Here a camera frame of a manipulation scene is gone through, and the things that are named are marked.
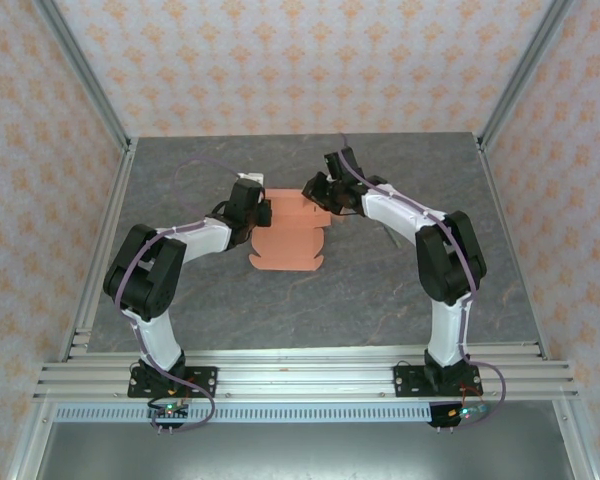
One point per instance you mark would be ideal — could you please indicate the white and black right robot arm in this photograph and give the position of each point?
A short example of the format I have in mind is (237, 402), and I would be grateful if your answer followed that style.
(447, 335)

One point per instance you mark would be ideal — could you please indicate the aluminium frame leg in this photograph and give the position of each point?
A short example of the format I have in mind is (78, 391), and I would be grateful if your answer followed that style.
(575, 445)
(30, 445)

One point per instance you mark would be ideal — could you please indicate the grey metal panel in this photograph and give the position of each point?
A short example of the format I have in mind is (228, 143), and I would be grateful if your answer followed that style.
(305, 455)

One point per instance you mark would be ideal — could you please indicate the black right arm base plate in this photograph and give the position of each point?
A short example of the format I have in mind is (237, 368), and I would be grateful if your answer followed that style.
(405, 380)

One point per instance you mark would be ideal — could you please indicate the orange cardboard paper box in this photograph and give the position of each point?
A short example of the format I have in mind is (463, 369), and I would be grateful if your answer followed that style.
(290, 245)

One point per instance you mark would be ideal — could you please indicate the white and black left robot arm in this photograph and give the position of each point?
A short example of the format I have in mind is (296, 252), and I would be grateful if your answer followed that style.
(155, 335)

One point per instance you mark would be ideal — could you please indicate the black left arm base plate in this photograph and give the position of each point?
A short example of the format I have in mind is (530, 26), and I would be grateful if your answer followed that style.
(205, 380)

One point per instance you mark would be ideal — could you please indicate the aluminium front frame rail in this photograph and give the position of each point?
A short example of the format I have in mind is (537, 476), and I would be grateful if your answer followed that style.
(305, 380)

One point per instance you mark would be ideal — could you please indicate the aluminium frame post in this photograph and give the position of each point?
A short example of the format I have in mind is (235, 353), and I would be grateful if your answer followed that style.
(522, 75)
(86, 75)

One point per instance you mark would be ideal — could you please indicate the aluminium side frame rail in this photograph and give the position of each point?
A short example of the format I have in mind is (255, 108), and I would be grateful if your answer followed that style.
(514, 250)
(102, 250)

